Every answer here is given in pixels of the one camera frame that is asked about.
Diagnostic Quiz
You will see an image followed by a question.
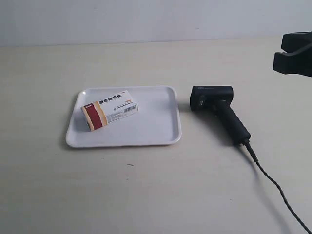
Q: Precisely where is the white red medicine box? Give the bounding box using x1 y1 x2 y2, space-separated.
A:
81 90 138 131

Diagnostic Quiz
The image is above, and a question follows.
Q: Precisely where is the black handheld barcode scanner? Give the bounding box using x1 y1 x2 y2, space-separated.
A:
190 86 251 145

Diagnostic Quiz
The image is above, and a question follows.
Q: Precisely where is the white plastic tray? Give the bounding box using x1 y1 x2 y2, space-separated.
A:
65 85 182 148

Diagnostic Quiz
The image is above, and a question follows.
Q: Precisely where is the black scanner cable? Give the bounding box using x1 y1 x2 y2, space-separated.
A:
240 141 312 234

